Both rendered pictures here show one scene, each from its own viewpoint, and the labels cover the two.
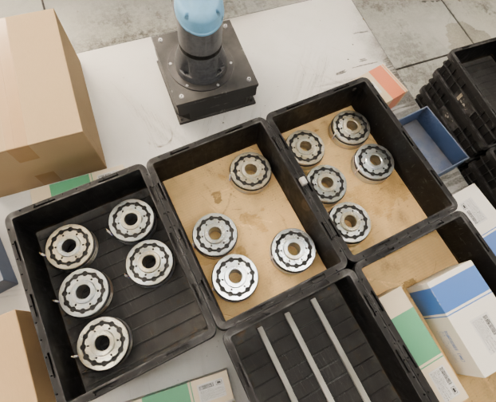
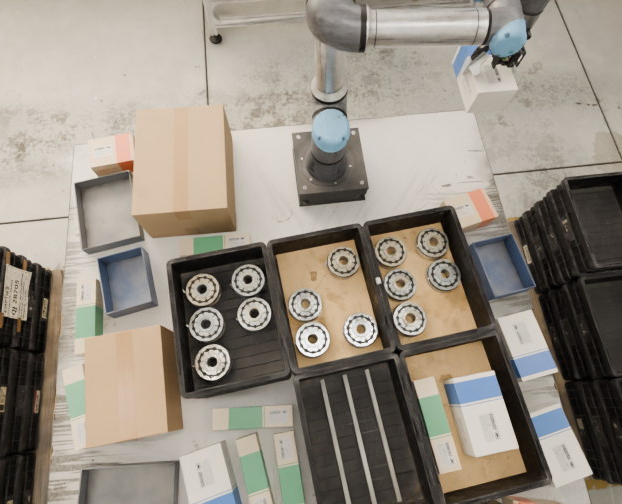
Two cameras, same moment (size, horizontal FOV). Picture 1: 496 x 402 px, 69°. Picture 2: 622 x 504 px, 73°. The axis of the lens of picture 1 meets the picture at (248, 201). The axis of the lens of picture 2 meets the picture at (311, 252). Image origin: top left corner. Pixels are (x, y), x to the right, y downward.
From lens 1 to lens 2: 46 cm
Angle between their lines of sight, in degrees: 8
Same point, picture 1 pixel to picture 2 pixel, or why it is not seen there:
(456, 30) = (606, 140)
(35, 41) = (206, 129)
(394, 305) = (424, 389)
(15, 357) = (155, 357)
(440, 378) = (444, 450)
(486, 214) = (532, 338)
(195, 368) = (270, 398)
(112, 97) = (251, 173)
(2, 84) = (178, 160)
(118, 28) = (266, 85)
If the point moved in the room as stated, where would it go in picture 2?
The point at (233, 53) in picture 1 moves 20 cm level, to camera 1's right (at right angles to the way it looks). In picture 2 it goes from (354, 158) to (406, 179)
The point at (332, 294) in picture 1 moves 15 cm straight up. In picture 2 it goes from (383, 370) to (393, 366)
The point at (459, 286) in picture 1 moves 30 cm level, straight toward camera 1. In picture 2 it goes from (478, 388) to (368, 383)
